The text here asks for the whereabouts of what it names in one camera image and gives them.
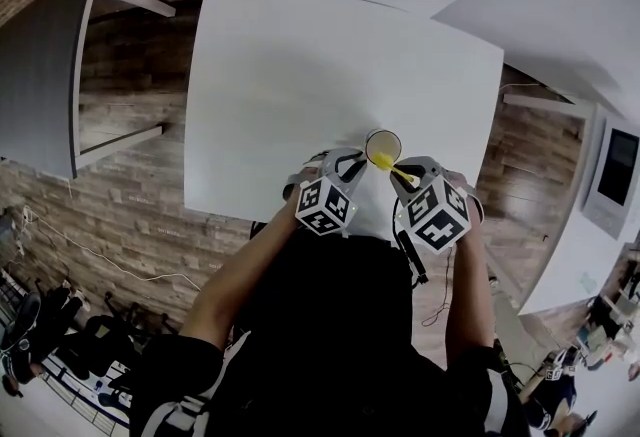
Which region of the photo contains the dark grey table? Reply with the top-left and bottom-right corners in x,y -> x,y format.
0,0 -> 177,180

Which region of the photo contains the person's right forearm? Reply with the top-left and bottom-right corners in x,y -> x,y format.
442,219 -> 497,371

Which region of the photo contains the person's right hand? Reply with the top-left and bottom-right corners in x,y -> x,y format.
448,171 -> 485,230

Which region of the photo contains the person's left forearm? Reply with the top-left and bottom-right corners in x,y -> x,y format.
179,202 -> 301,352

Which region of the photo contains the silver microwave oven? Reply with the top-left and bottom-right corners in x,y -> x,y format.
580,114 -> 640,241

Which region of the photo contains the person's left hand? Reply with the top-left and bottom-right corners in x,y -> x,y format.
283,152 -> 326,202

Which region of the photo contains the thin white wall cable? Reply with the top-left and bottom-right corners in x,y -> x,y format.
498,82 -> 544,99

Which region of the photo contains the yellow plastic brush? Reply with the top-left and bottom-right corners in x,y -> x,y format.
368,150 -> 417,185

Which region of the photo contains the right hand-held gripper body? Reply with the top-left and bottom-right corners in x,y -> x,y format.
393,159 -> 472,256

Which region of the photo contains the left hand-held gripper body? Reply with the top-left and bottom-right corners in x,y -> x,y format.
294,148 -> 358,237

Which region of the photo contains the white cup with dark rim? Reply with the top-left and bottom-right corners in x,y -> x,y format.
363,128 -> 404,167

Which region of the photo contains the black floor cable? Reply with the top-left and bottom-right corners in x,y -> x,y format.
421,244 -> 455,329

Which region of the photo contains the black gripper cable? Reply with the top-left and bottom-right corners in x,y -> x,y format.
392,222 -> 430,287

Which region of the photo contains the person's black clothing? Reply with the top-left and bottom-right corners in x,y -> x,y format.
129,224 -> 531,437

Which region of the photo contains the long white side desk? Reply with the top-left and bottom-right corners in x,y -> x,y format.
502,92 -> 640,317

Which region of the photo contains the black office chair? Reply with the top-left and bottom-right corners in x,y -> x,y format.
87,292 -> 169,386

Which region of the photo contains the long white floor cable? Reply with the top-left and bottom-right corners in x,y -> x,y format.
22,206 -> 212,295

